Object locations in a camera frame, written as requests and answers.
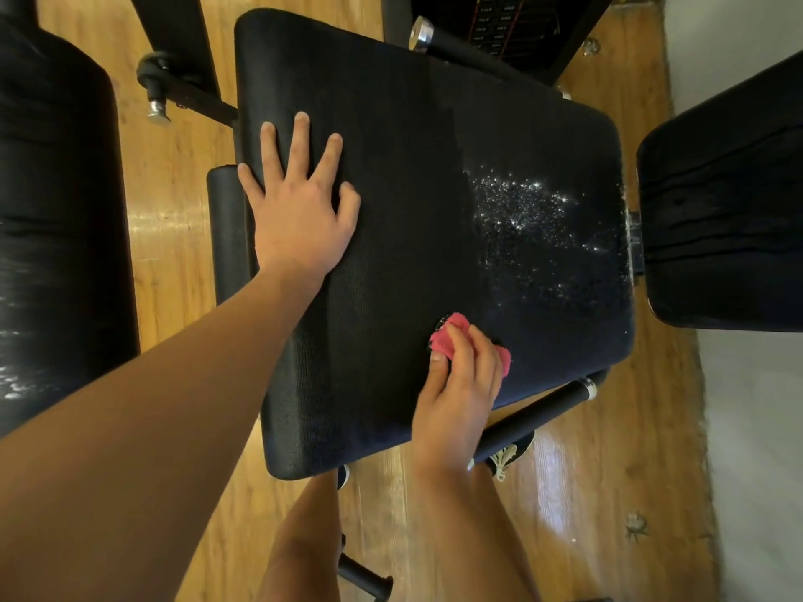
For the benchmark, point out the person's right hand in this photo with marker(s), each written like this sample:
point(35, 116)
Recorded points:
point(454, 407)

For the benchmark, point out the person's left black shoe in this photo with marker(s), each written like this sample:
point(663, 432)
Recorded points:
point(343, 475)

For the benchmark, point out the person's right forearm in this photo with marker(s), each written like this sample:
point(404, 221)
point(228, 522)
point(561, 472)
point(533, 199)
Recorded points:
point(477, 533)

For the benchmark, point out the person's black shoe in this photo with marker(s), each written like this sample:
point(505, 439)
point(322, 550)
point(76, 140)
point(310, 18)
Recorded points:
point(343, 475)
point(508, 455)

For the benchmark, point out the pink cleaning cloth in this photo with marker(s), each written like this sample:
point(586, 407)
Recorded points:
point(442, 338)

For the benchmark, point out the person's left hand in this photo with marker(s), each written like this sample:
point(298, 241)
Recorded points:
point(301, 213)

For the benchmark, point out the person's right black shoe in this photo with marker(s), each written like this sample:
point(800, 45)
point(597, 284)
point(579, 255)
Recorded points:
point(508, 455)

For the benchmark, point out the person's left leg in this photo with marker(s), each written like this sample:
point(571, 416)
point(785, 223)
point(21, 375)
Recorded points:
point(301, 545)

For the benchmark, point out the person's left forearm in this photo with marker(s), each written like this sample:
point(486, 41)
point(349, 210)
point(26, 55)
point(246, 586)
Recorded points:
point(138, 457)

